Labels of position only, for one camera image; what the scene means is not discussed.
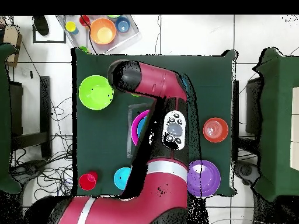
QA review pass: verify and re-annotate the large blue bowl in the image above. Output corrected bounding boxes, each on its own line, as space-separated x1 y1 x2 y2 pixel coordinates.
137 115 148 139

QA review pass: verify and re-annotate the large pink bowl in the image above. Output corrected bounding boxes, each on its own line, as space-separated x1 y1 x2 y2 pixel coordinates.
130 108 150 146

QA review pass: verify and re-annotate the large green bowl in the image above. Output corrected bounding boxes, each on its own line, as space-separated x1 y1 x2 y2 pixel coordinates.
78 75 114 111

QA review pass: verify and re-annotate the small cyan bowl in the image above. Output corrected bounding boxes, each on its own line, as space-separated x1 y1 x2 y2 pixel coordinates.
113 167 132 191

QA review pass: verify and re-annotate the orange ribbed bowl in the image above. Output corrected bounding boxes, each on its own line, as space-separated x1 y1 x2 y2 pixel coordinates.
202 117 229 144

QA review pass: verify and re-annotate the purple bowl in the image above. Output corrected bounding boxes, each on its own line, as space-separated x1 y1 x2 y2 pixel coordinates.
186 159 221 198

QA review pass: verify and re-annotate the dark green table cloth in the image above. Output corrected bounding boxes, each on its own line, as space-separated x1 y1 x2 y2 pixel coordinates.
71 47 239 197

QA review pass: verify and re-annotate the red cup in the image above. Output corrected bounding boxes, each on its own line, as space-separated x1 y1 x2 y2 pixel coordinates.
79 15 92 27
78 170 99 191

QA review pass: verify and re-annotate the blue cup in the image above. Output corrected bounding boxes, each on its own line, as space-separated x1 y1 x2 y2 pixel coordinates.
115 16 131 33

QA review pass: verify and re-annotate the large orange bowl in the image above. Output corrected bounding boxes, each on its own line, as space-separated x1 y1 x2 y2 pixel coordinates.
89 17 117 46

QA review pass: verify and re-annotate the black floor device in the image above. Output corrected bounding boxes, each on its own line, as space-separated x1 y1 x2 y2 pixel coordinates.
234 160 260 186
12 159 47 178

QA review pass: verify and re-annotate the clear plastic tray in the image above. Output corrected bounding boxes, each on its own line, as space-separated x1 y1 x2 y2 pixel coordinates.
57 15 141 55

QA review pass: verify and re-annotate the yellow cup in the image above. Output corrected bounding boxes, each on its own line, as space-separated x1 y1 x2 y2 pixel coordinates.
65 21 79 36

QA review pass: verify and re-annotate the green covered side table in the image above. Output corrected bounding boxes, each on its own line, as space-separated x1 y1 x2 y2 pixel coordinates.
0 43 23 194
253 47 299 202

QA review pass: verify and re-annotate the beige box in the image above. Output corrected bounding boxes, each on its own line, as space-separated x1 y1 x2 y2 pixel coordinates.
289 86 299 171

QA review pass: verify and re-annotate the person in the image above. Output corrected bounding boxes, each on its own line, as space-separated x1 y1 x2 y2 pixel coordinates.
32 15 50 36

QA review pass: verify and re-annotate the brown cardboard box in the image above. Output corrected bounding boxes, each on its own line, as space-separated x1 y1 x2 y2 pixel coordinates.
3 23 23 68

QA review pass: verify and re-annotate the black cable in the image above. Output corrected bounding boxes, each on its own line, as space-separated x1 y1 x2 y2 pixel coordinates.
79 15 98 55

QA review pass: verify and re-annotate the tangle of floor cables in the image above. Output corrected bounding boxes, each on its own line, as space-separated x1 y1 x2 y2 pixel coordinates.
10 96 75 201

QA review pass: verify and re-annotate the black table leg frame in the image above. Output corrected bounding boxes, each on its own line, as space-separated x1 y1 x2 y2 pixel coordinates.
9 75 53 159
233 76 263 164

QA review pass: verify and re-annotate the black floor tape frame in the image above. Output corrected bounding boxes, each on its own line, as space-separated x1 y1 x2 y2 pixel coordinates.
32 22 67 44

